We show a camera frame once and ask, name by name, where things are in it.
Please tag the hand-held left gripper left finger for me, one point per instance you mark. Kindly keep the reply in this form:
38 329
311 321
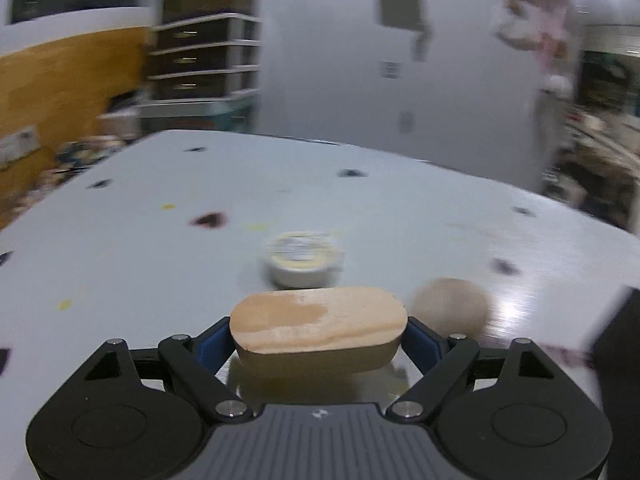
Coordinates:
212 347

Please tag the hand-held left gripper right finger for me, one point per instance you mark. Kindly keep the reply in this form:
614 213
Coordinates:
425 345

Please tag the oval wooden block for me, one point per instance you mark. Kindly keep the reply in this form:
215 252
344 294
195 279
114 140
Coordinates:
315 325

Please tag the black box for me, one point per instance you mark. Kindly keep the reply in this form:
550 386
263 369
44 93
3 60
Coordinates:
620 360

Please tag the beige oval disc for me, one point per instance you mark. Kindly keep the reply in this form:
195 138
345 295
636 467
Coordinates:
455 307

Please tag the round white tin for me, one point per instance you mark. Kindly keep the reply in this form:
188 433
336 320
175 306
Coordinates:
302 260

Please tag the teal cabinet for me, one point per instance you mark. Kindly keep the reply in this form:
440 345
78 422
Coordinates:
200 117

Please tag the pile of small toys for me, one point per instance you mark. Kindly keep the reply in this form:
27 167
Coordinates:
75 160

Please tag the white drawer unit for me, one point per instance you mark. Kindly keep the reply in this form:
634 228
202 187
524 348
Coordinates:
205 60

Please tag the white plush sheep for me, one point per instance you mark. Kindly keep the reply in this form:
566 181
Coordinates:
557 85

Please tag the white hanging bag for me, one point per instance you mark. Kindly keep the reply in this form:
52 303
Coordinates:
530 25

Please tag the square wall hook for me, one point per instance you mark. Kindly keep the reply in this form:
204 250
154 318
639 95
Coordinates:
390 69

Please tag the white wall socket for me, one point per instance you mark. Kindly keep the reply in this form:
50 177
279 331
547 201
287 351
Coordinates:
17 146

